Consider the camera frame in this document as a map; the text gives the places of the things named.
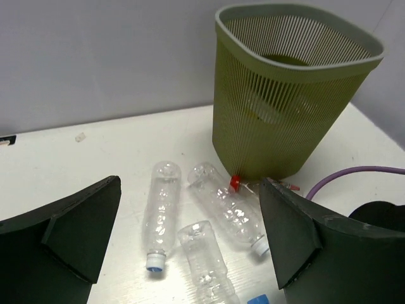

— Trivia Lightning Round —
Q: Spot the clear slim bottle white cap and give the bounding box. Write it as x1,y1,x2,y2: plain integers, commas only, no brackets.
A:
177,220,240,303

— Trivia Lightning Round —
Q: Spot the clear ribbed bottle blue cap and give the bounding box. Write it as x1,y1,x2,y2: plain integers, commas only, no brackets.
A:
187,162,270,257

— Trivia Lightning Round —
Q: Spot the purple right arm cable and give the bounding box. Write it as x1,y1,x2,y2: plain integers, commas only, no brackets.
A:
305,166,405,200

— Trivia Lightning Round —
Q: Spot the crushed bottle red label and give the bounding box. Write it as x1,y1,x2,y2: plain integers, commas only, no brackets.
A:
229,175,300,197

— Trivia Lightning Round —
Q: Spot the clear bottle blue label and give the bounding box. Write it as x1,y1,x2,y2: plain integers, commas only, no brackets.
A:
247,294,270,304

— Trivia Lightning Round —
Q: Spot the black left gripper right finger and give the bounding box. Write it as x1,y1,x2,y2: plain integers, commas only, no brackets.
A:
259,179,404,303

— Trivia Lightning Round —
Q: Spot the clear bottle far left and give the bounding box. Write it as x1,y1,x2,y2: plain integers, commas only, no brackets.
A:
142,161,182,272

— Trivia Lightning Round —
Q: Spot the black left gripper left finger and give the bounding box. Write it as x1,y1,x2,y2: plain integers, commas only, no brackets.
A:
1,175,122,303

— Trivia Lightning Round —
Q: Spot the green mesh waste bin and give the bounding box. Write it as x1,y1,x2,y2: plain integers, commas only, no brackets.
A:
212,3,385,179

